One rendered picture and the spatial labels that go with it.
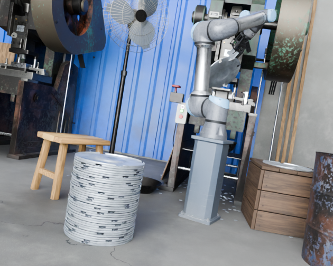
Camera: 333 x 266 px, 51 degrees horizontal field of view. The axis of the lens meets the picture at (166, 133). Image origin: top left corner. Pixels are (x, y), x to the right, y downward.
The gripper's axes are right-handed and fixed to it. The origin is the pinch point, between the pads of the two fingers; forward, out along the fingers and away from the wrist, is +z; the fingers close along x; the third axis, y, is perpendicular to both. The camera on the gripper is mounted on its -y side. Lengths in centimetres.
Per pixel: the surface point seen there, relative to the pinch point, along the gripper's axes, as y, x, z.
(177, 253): 88, 114, 33
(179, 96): 17.1, -0.1, 40.3
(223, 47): -11.0, -21.7, 2.8
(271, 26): -35.3, -18.3, -27.6
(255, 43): -21.2, -9.2, -14.1
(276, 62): -21.3, 15.6, -16.2
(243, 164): -12, 59, 43
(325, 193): 41, 118, -13
